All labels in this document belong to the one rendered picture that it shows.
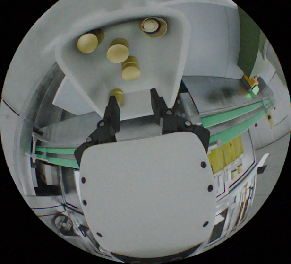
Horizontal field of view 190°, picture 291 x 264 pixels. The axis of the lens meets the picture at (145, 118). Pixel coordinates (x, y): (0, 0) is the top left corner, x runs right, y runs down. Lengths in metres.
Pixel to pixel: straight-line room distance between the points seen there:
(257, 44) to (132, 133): 0.48
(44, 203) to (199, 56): 1.07
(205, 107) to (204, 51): 0.15
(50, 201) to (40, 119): 0.60
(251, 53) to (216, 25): 0.15
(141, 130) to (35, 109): 0.76
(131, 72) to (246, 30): 0.36
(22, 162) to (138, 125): 0.75
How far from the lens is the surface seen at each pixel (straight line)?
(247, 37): 0.36
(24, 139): 0.76
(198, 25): 0.25
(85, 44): 0.15
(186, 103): 0.22
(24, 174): 0.77
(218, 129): 0.26
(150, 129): 0.28
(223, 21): 0.30
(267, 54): 0.41
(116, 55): 0.15
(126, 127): 0.29
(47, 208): 0.88
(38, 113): 0.82
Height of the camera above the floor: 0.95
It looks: 26 degrees down
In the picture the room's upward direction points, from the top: 170 degrees clockwise
